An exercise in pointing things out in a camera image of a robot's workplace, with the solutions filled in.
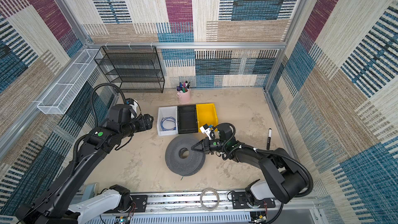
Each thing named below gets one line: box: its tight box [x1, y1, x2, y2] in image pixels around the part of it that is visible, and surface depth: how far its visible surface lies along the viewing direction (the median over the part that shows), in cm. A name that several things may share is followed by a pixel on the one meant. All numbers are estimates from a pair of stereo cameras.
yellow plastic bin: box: [195, 103, 219, 133], surface depth 105 cm
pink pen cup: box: [176, 80, 192, 105], surface depth 108 cm
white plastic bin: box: [156, 105, 179, 136], surface depth 100 cm
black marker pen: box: [266, 128, 273, 151], surface depth 96 cm
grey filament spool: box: [164, 134, 206, 177], surface depth 80 cm
